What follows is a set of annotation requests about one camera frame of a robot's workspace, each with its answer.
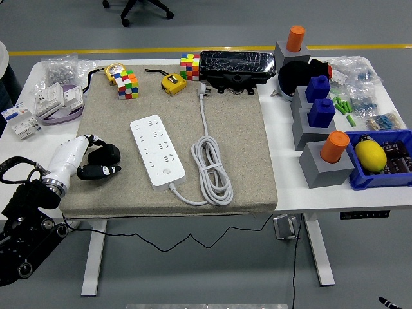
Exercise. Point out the white wall switch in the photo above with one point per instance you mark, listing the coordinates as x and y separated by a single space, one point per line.
73 96

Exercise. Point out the dark brown capacitors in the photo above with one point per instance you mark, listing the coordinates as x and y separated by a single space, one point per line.
397 157

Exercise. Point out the green cylinder peg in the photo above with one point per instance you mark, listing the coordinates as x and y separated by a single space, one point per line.
351 121
348 107
339 107
337 99

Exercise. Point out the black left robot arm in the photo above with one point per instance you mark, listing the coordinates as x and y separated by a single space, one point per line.
32 196

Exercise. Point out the twisted colourful puzzle cube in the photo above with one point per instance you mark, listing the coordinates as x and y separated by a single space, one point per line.
127 85

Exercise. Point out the black plug adapter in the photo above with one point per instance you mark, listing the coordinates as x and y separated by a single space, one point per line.
106 154

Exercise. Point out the white table leg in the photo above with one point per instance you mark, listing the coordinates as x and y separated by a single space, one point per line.
318 254
91 264

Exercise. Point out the square yellow tape measure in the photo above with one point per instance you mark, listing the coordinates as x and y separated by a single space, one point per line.
174 84

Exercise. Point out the grey block with square hole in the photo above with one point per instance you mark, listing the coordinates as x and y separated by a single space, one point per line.
298 99
302 133

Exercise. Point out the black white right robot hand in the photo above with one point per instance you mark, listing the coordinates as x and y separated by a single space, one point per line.
387 303

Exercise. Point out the blue stepped block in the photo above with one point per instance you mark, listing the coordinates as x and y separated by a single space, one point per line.
322 114
318 90

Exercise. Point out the round yellow tape measure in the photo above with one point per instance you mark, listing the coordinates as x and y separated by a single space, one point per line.
115 71

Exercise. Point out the orange cylinder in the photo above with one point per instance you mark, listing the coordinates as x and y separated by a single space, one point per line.
334 146
295 38

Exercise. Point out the white power strip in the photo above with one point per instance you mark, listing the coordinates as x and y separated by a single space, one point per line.
157 151

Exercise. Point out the black film-wrapped device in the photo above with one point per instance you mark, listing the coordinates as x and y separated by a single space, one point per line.
235 64

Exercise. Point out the white blue circuit breaker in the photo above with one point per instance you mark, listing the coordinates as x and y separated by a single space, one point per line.
19 122

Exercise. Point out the large clear parts bag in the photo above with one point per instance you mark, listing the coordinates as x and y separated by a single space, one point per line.
354 71

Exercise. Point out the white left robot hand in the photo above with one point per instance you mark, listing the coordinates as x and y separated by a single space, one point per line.
64 157

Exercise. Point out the blue plastic bin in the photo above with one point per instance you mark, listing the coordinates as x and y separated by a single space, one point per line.
363 180

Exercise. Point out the clear bag of metal nuts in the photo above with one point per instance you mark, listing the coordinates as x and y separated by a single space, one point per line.
61 72

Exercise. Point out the black fabric cap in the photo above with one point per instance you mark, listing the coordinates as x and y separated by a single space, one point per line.
296 75

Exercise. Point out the grey block with round hole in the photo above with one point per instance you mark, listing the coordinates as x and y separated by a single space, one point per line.
322 174
284 54

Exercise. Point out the grey-brown fabric mat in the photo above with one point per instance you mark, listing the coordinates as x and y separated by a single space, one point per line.
238 135

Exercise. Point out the person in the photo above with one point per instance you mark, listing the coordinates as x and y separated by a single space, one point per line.
8 87

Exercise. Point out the clear bag of taped resistors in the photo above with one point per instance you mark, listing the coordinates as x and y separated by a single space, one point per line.
386 122

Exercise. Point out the black office chair base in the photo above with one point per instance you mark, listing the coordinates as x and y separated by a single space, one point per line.
129 9

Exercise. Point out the yellow lemon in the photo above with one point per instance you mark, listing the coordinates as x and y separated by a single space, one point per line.
370 156

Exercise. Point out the black table control panel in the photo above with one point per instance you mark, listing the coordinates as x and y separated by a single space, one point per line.
365 214

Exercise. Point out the silver metal hook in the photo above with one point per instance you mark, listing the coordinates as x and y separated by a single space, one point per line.
283 227

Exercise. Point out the clear bag of blue resistors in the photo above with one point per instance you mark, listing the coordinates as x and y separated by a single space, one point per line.
363 103

